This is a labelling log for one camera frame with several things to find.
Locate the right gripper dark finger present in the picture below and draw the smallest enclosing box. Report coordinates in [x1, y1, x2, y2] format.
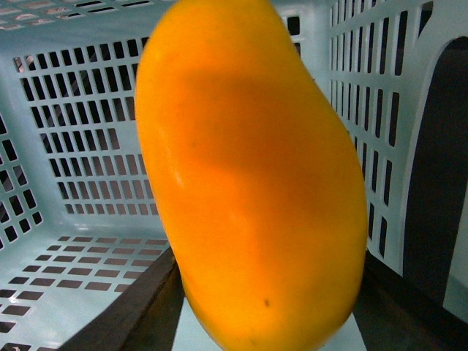
[60, 249, 183, 350]

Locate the light blue plastic basket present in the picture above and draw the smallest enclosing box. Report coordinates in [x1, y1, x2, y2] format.
[1, 0, 467, 350]

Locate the yellow mango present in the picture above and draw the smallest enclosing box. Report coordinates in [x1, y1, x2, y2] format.
[135, 1, 367, 350]

